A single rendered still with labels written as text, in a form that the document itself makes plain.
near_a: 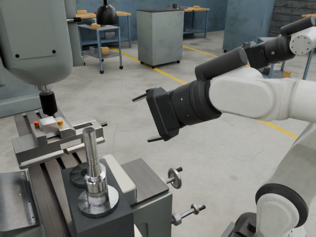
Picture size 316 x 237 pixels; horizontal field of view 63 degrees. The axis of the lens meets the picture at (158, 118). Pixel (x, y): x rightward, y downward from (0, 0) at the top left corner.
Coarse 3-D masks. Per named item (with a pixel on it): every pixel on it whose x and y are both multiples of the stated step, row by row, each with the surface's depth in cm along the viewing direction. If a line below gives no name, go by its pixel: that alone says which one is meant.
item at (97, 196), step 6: (102, 186) 54; (90, 192) 54; (96, 192) 54; (102, 192) 54; (108, 192) 57; (90, 198) 55; (96, 198) 54; (102, 198) 55; (108, 198) 57; (90, 204) 56; (96, 204) 55; (102, 204) 56
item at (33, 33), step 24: (0, 0) 61; (24, 0) 64; (48, 0) 66; (0, 24) 63; (24, 24) 66; (48, 24) 68; (0, 48) 66; (24, 48) 68; (48, 48) 71; (24, 72) 71; (48, 72) 75
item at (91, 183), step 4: (104, 172) 56; (84, 176) 54; (88, 176) 54; (100, 176) 54; (104, 176) 54; (84, 180) 54; (88, 180) 53; (92, 180) 53; (96, 180) 53; (100, 180) 53; (104, 180) 54; (88, 184) 53; (92, 184) 53; (96, 184) 53; (100, 184) 53
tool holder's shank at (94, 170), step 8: (88, 128) 50; (88, 136) 49; (88, 144) 49; (96, 144) 51; (88, 152) 50; (96, 152) 51; (88, 160) 51; (96, 160) 52; (88, 168) 52; (96, 168) 52; (96, 176) 53
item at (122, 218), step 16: (64, 176) 66; (80, 176) 64; (112, 176) 66; (80, 192) 61; (112, 192) 59; (80, 208) 55; (96, 208) 55; (112, 208) 55; (128, 208) 56; (80, 224) 53; (96, 224) 53; (112, 224) 54; (128, 224) 57
